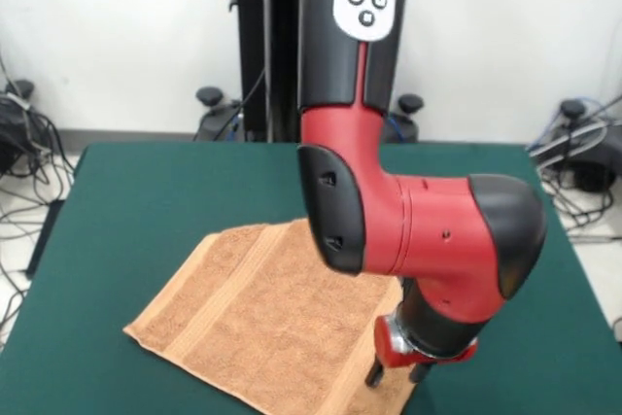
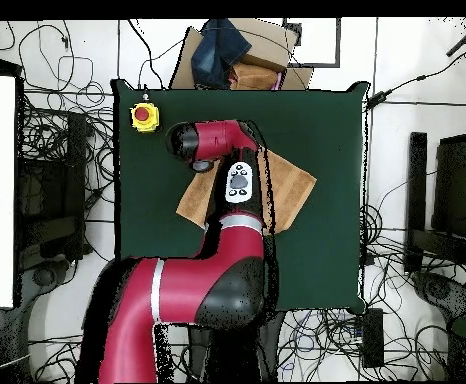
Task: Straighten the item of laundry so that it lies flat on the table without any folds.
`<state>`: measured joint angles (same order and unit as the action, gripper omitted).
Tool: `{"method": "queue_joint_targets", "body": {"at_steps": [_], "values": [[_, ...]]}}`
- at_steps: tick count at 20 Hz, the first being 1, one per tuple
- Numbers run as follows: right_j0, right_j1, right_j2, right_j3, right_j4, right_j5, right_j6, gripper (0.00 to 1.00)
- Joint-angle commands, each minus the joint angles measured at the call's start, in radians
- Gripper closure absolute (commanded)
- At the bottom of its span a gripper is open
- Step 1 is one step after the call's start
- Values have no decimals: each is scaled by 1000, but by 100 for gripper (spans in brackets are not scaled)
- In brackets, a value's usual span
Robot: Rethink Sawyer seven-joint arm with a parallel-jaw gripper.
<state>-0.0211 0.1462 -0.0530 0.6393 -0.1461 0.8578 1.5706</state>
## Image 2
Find black round foot knob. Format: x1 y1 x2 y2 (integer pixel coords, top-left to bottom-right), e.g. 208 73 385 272
32 265 56 288
426 277 452 301

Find brown cardboard box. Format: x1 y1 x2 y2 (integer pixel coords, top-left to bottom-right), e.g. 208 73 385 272
168 17 315 92

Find black power adapter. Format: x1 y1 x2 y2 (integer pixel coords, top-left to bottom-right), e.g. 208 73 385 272
365 91 393 112

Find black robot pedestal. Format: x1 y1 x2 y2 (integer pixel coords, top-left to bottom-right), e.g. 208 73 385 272
186 311 287 383

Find light brown folded cloth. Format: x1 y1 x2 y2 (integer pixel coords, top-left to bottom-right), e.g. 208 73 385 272
229 62 281 92

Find blue denim jeans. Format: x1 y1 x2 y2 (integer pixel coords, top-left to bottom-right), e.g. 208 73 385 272
190 18 254 90

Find dark stand base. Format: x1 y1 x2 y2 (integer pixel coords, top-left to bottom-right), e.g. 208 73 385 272
412 270 466 335

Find long black flat bar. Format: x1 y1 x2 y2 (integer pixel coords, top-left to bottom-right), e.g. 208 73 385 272
403 131 429 276

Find black power strip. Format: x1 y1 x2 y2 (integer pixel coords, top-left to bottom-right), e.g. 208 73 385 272
360 307 386 370

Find dark green tablecloth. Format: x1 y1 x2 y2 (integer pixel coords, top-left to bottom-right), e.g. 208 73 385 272
111 78 371 315

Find grey stand base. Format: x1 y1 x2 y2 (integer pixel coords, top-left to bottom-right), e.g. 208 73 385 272
14 255 83 325

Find tan terry towel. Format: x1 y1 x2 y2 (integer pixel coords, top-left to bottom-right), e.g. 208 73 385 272
175 147 318 236

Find yellow emergency stop button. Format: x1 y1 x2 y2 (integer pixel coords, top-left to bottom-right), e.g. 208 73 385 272
129 101 163 135

